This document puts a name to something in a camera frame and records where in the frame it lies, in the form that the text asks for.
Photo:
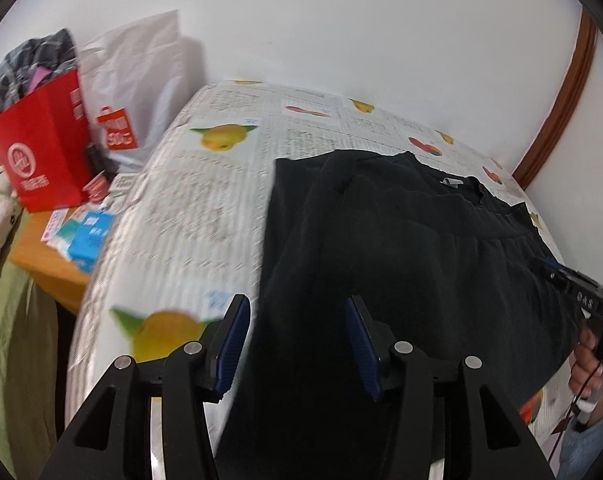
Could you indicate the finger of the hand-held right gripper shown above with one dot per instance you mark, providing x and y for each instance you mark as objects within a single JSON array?
[{"x": 556, "y": 272}]

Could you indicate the person's right hand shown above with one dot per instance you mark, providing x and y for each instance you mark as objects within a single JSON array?
[{"x": 586, "y": 370}]

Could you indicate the red paper bag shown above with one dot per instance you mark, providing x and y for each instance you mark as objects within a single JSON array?
[{"x": 41, "y": 140}]

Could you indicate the wooden nightstand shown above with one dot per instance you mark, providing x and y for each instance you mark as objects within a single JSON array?
[{"x": 41, "y": 262}]

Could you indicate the black sweatshirt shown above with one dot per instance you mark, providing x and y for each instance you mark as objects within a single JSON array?
[{"x": 381, "y": 240}]

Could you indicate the green bedsheet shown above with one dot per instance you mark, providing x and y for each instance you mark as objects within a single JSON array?
[{"x": 16, "y": 360}]

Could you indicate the pink and white packet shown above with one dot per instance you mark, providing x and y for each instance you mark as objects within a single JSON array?
[{"x": 54, "y": 225}]

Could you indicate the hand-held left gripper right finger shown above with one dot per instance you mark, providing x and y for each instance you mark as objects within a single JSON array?
[{"x": 361, "y": 350}]

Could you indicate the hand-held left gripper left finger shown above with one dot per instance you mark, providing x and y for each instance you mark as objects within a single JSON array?
[{"x": 231, "y": 345}]

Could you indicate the grey checked cloth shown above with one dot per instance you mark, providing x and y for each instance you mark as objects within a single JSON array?
[{"x": 26, "y": 60}]

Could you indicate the brown wooden door frame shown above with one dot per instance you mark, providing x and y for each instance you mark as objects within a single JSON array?
[{"x": 561, "y": 105}]

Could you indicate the person's blue jeans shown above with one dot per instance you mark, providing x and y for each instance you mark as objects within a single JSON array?
[{"x": 594, "y": 450}]

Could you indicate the white plastic shopping bag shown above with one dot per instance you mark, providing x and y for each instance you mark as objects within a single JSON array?
[{"x": 131, "y": 70}]

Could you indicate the small red packet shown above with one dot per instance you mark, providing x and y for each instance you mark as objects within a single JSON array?
[{"x": 95, "y": 186}]

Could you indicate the blue and white box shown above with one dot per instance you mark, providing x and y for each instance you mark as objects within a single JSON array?
[{"x": 89, "y": 242}]

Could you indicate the fruit print tablecloth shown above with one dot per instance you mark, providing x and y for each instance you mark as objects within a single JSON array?
[{"x": 191, "y": 195}]

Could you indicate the pink cloth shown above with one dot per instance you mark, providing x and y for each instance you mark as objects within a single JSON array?
[{"x": 36, "y": 79}]

